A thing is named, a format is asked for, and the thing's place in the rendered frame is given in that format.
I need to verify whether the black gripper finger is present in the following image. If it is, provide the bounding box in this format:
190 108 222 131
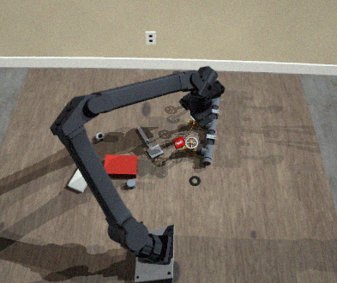
209 114 215 122
178 98 189 111

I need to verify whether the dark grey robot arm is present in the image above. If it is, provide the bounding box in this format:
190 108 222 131
50 66 225 265

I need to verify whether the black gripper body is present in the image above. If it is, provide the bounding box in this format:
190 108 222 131
183 92 213 127

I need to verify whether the red flat block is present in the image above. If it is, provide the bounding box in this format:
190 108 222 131
104 155 137 178

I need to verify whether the red square tag with gold chain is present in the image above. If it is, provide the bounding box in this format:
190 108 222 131
173 123 194 148

